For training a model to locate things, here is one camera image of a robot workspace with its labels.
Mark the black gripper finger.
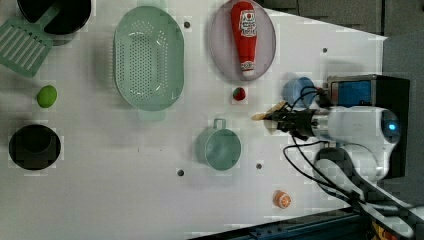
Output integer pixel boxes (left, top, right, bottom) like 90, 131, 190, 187
264, 112, 284, 121

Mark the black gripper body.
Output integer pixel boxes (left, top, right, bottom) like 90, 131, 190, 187
277, 110, 314, 140

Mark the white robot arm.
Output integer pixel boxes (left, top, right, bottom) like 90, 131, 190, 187
262, 106, 423, 240

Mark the black toaster oven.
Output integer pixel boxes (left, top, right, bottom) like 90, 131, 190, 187
327, 74, 410, 179

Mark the blue bowl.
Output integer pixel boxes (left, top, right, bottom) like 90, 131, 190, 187
282, 77, 316, 108

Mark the small red toy strawberry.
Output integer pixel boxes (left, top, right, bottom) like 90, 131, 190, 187
233, 87, 246, 101

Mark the green measuring cup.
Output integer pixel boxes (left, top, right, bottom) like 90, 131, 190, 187
194, 118, 242, 171

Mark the orange slice toy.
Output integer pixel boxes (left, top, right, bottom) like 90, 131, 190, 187
273, 190, 291, 209

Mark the grey round plate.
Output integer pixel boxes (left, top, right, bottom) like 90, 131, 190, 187
209, 0, 276, 81

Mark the red plush ketchup bottle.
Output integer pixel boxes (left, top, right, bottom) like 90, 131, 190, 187
230, 1, 257, 77

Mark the green colander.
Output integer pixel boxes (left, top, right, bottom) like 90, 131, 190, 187
113, 6, 184, 121

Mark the black cylindrical holder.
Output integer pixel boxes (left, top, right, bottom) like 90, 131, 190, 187
16, 0, 92, 35

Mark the green toy lime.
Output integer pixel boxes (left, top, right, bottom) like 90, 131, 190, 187
37, 85, 58, 108

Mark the black round bowl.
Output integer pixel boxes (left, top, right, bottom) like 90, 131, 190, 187
9, 124, 61, 171

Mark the green slotted spatula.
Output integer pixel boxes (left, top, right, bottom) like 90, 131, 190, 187
0, 5, 57, 78

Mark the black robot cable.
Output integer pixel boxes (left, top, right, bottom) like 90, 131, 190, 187
282, 85, 424, 214

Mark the blue metal frame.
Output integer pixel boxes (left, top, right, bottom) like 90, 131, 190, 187
190, 207, 377, 240

